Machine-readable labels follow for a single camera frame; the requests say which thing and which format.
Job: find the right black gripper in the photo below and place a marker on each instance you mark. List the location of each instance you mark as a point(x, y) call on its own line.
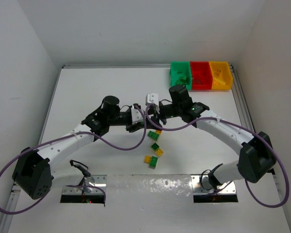
point(156, 116)

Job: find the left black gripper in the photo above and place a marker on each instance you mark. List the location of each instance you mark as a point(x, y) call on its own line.
point(133, 126)

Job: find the red rounded lego brick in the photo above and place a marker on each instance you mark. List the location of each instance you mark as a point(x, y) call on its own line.
point(198, 81)

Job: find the green lego plate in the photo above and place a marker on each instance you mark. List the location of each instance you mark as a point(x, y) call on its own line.
point(153, 135)

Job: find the long tan lego plate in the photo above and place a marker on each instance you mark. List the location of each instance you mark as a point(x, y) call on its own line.
point(218, 81)

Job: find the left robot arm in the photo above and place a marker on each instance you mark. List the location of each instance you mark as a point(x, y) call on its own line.
point(35, 168)

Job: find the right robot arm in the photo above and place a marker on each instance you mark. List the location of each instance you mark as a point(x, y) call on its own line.
point(254, 152)

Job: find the green storage bin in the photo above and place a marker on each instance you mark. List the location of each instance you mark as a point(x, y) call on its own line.
point(180, 73)

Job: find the red storage bin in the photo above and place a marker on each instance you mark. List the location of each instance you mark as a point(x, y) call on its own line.
point(201, 70)

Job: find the green and yellow lego stack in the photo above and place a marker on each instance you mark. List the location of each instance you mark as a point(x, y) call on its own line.
point(156, 148)

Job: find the yellow storage bin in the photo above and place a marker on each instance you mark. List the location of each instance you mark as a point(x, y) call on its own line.
point(222, 71)

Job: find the yellow green lego block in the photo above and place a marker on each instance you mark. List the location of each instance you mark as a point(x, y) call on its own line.
point(151, 161)

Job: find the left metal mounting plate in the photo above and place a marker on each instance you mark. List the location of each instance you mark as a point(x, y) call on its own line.
point(89, 186)

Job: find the metal mounting plate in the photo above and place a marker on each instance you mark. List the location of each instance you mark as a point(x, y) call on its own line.
point(228, 188)
point(89, 186)

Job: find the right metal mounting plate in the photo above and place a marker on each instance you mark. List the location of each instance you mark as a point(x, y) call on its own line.
point(228, 188)

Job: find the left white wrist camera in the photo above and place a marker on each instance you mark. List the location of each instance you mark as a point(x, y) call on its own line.
point(136, 116)

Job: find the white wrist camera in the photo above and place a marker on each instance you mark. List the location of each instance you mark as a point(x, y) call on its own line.
point(136, 116)
point(152, 99)

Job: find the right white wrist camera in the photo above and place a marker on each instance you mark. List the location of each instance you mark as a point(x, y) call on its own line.
point(152, 99)

